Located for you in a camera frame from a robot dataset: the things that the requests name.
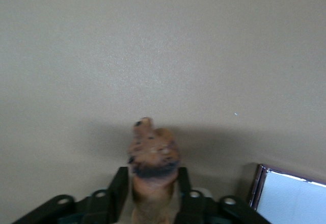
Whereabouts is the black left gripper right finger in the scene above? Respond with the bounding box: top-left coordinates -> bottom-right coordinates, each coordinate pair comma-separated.
175,166 -> 270,224

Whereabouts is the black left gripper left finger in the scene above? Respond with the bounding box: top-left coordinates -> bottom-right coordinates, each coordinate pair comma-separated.
11,166 -> 132,224

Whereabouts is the brown lion statue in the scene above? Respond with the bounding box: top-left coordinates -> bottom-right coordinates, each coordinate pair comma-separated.
126,117 -> 182,224

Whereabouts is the brown table cover sheet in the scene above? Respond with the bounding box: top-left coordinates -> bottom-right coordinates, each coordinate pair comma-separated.
0,0 -> 326,224

